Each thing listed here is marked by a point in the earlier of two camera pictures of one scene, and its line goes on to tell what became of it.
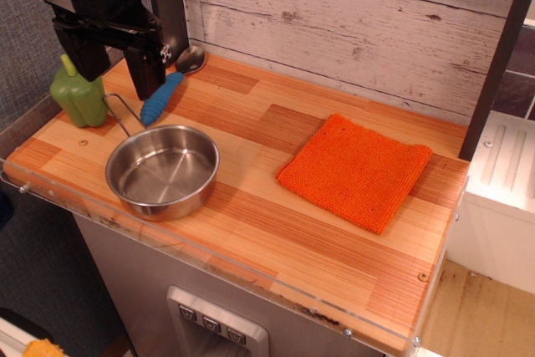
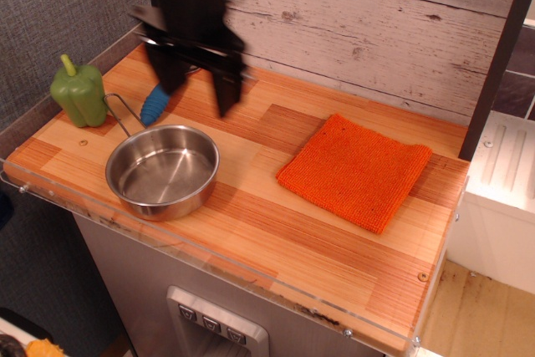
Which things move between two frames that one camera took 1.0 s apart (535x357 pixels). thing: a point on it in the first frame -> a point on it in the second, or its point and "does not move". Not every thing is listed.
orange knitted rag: x=354 y=171 does not move
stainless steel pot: x=163 y=173 does not move
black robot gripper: x=106 y=6 -> x=187 y=17
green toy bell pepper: x=84 y=102 does not move
